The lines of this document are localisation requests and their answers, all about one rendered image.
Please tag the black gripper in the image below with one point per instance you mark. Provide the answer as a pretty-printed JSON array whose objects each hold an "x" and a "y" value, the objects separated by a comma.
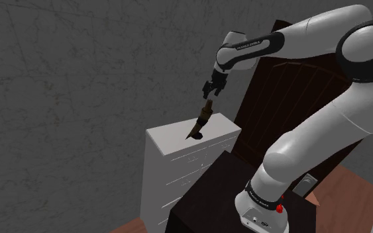
[{"x": 218, "y": 79}]

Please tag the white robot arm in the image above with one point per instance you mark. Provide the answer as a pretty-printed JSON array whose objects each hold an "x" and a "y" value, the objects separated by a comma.
[{"x": 318, "y": 135}]

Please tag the brown bottle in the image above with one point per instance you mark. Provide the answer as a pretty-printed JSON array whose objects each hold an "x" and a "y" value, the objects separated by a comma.
[{"x": 202, "y": 119}]

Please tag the dark brown wooden door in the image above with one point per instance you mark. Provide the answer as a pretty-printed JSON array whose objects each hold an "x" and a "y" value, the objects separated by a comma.
[{"x": 276, "y": 106}]

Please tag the white chest of drawers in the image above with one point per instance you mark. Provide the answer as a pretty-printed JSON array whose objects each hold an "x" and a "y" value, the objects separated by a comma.
[{"x": 173, "y": 167}]

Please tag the black robot stand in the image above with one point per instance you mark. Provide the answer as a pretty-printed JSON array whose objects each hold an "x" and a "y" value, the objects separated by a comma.
[{"x": 212, "y": 200}]

